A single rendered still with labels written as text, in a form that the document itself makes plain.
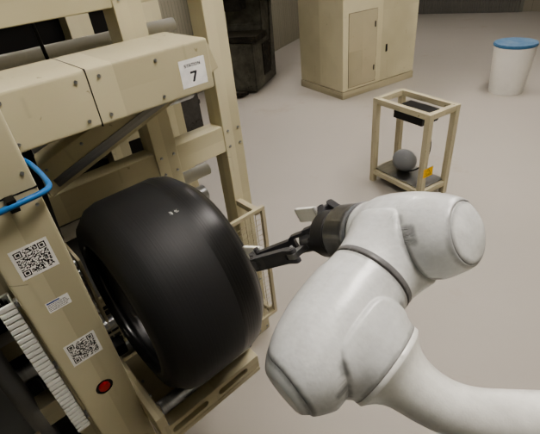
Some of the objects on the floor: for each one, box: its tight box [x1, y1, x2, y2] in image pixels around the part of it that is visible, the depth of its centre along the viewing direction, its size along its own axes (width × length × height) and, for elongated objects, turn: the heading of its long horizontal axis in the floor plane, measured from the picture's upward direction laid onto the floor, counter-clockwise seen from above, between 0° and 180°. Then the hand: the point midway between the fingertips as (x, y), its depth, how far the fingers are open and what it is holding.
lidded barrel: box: [488, 37, 539, 96], centre depth 534 cm, size 51×51×62 cm
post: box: [0, 69, 156, 434], centre depth 104 cm, size 13×13×250 cm
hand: (276, 232), depth 79 cm, fingers open, 13 cm apart
